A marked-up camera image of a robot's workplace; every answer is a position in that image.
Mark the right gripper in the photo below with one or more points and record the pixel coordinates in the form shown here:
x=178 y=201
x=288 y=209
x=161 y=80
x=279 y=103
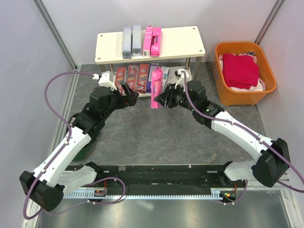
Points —
x=168 y=95

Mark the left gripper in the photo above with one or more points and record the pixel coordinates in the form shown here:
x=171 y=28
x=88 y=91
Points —
x=130 y=99

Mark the red 3D toothpaste box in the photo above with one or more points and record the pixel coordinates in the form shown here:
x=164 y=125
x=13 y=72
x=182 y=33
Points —
x=142 y=78

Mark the pink box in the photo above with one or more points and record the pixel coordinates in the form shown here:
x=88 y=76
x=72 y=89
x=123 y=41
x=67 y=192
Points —
x=156 y=42
x=156 y=87
x=147 y=42

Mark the silver backed toothpaste box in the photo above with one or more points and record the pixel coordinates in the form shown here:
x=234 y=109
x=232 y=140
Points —
x=132 y=76

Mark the silver red toothpaste box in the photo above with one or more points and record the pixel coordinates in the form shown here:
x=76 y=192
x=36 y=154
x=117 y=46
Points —
x=120 y=78

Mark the white RiO toothpaste box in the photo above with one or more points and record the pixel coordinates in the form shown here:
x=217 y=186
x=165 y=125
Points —
x=165 y=71

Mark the purple toothpaste box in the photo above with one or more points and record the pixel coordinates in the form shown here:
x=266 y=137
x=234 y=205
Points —
x=152 y=68

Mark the clear Protefix box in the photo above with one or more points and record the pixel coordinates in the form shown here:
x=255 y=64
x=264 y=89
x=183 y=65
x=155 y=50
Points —
x=127 y=42
x=137 y=40

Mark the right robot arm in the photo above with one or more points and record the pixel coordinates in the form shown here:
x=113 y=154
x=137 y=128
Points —
x=269 y=157

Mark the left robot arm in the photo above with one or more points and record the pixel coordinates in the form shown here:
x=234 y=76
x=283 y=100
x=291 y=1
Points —
x=44 y=185

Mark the white two-tier shelf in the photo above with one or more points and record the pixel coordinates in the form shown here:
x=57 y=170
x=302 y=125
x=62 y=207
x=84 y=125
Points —
x=179 y=42

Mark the orange plastic basket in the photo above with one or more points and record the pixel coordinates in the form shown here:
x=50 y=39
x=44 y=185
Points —
x=230 y=97

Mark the red folded cloth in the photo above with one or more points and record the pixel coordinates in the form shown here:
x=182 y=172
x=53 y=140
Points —
x=240 y=71

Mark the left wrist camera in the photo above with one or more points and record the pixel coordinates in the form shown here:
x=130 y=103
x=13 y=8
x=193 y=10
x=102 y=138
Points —
x=106 y=79

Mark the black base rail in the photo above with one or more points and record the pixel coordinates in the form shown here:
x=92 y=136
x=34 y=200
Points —
x=136 y=176

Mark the slotted cable duct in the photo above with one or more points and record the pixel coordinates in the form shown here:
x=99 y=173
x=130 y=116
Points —
x=86 y=193

